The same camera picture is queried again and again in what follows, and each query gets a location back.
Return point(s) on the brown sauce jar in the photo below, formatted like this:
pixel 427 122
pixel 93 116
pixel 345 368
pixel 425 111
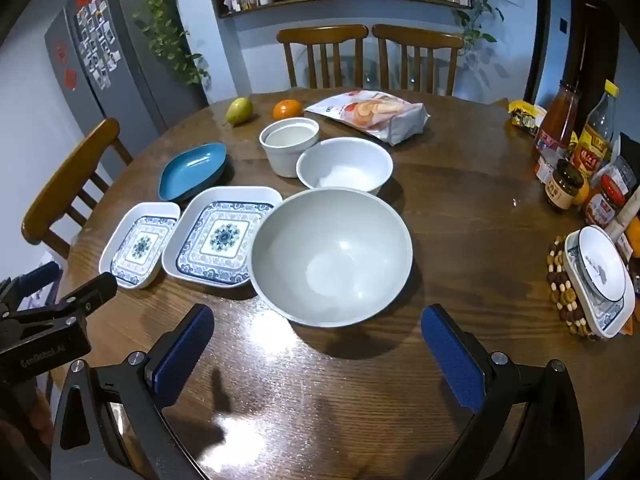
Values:
pixel 565 185

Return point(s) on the yellow snack packet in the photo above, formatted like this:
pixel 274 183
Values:
pixel 525 115

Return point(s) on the blue plate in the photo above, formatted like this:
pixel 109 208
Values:
pixel 192 170

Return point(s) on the large grey bowl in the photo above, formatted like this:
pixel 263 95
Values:
pixel 330 260

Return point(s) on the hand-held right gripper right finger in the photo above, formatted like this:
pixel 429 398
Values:
pixel 450 355

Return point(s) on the group of fridge photo magnets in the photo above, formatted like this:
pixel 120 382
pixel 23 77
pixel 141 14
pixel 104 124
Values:
pixel 97 35

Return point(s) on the green pear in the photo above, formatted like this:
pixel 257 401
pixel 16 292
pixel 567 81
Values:
pixel 239 110

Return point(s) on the large patterned square plate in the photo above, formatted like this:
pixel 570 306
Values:
pixel 220 237

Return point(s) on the wooden chair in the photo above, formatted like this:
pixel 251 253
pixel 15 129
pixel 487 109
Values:
pixel 320 35
pixel 420 35
pixel 65 180

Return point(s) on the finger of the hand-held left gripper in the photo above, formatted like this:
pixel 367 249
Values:
pixel 35 277
pixel 85 300

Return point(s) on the round red paper decoration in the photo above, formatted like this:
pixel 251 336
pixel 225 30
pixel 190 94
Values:
pixel 60 52

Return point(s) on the beaded wooden trivet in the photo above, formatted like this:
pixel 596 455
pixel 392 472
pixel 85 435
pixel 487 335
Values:
pixel 562 290

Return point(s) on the white snack bag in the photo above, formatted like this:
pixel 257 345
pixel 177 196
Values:
pixel 375 112

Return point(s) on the small patterned square plate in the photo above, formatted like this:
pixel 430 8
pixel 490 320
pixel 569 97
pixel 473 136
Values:
pixel 140 247

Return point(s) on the square red paper decoration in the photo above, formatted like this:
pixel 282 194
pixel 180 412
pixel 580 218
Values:
pixel 70 79

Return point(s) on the white bowl with small mark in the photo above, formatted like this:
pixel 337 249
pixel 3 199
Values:
pixel 597 265

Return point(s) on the trailing green plant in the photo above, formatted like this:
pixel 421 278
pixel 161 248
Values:
pixel 170 35
pixel 480 20

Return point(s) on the red sauce jar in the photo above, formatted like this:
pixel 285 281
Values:
pixel 607 200

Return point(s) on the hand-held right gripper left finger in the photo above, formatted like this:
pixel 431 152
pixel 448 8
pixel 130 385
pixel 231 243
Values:
pixel 185 350

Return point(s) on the orange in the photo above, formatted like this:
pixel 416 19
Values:
pixel 287 108

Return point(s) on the medium white bowl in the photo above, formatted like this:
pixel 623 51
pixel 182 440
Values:
pixel 345 165

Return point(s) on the dark wooden door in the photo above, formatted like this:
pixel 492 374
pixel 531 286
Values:
pixel 595 50

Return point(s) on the yellow cap oil bottle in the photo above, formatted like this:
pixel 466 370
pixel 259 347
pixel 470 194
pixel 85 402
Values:
pixel 597 130

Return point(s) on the black wall switch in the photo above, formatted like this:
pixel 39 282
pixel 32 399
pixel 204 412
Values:
pixel 563 24

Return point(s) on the grey fridge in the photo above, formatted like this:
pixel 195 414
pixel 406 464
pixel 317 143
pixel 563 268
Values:
pixel 135 60

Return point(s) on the small deep white bowl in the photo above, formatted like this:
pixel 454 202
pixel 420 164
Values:
pixel 285 160

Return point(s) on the patterned square dish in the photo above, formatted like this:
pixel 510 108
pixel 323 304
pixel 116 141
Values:
pixel 610 317

